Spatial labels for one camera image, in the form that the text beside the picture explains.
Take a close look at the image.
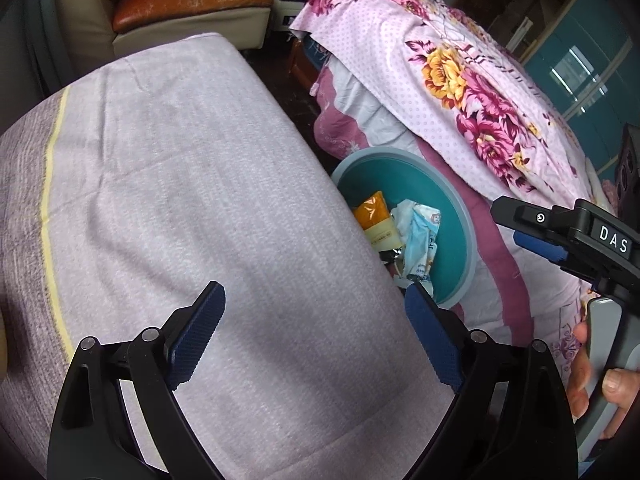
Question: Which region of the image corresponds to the teal glass cabinet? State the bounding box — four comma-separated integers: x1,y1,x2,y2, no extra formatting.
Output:
525,0,639,181

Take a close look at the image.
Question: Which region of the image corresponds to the teal plastic trash bin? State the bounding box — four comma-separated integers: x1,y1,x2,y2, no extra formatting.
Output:
331,148,478,309

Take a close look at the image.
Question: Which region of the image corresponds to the pink floral quilt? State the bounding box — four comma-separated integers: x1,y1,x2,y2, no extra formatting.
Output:
291,0,608,375

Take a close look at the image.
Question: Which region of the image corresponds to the person's right hand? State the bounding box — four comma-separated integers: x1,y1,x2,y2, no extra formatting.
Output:
566,320,640,438

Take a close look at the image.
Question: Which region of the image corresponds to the cartoon printed face mask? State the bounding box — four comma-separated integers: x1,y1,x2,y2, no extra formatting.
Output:
392,200,442,281

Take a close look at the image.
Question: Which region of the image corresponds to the cream leather sofa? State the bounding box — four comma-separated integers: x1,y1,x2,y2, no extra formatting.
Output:
55,0,273,73

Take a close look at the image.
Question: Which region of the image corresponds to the orange Ovaltine snack wrapper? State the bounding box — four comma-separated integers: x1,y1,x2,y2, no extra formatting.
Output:
354,191,390,230

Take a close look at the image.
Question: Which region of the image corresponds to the orange seat cushion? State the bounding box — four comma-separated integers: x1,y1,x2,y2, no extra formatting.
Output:
112,0,272,34

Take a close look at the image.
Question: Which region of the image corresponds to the yellow white paper packet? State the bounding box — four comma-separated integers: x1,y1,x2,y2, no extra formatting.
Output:
364,217,404,252

